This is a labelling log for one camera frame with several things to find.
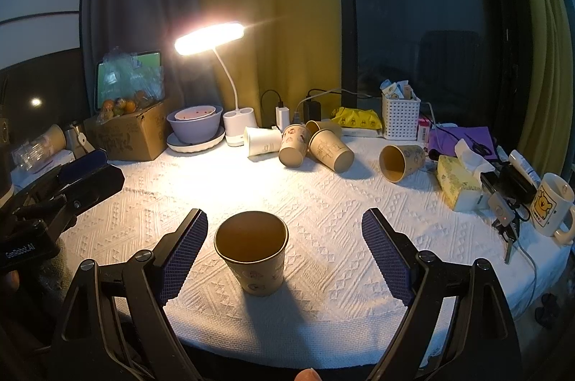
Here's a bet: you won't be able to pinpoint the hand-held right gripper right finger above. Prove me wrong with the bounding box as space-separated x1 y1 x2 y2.
362 208 524 381

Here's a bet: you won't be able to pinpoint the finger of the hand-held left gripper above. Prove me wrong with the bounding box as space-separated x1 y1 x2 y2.
53 164 125 215
57 148 109 185

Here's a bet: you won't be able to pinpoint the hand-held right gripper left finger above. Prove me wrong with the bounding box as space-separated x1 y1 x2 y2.
49 208 210 381

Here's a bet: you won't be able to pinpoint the brown paper cup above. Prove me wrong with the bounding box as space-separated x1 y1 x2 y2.
378 144 426 183
305 120 343 139
279 123 312 167
214 211 289 297
308 130 355 174

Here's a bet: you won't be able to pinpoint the white paper cup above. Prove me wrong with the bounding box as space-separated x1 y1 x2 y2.
245 126 283 158

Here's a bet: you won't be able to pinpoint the metal clip with tag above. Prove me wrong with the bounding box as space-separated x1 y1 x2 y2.
63 121 96 154

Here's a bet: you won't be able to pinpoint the wrapped stack of cups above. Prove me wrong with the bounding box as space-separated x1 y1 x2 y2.
11 124 67 166

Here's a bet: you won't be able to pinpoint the cardboard box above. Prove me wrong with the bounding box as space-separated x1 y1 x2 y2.
83 97 178 162

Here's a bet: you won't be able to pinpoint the plastic bag of fruit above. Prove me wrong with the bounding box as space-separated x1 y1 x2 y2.
99 48 168 122

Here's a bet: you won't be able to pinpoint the white textured tablecloth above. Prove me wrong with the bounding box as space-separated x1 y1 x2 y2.
58 133 571 348

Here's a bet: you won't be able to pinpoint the yellow tissue box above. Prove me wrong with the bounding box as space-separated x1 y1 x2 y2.
437 139 495 212

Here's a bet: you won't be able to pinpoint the white plate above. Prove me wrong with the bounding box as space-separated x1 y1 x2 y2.
166 126 226 152

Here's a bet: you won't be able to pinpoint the purple bowl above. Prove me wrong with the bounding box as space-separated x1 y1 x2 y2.
166 105 224 144

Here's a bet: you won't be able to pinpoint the pink bowl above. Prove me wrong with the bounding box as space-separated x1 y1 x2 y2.
174 106 217 122

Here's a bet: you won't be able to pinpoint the bunch of keys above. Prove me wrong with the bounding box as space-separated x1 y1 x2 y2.
487 192 523 265

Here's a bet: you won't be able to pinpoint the purple folder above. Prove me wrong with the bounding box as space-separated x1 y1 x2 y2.
427 125 498 161

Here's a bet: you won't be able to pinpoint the white plastic basket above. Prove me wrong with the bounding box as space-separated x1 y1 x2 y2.
382 93 422 140

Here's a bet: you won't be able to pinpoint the yellow snack packet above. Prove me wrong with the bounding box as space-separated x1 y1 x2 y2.
331 106 382 131

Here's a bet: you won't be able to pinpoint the white desk lamp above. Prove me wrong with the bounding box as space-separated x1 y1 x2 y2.
174 20 258 147

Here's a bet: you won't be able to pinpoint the black scissors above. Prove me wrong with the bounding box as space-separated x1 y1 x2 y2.
467 141 495 160

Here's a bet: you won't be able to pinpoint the black device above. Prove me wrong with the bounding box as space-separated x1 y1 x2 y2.
480 163 536 203

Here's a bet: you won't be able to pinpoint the grey curtain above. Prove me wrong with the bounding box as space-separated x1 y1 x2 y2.
80 0 198 126

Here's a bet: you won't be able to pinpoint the white tube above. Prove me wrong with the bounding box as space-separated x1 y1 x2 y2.
510 150 542 187

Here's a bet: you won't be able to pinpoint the packets in basket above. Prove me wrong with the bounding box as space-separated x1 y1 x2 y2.
381 79 414 100

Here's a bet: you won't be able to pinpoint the white bear mug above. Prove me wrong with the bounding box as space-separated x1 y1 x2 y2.
530 173 575 246

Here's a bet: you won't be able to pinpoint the white charging cable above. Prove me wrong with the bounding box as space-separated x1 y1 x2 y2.
516 237 541 310

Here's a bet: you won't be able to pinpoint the black cable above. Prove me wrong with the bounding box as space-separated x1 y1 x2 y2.
261 89 284 128

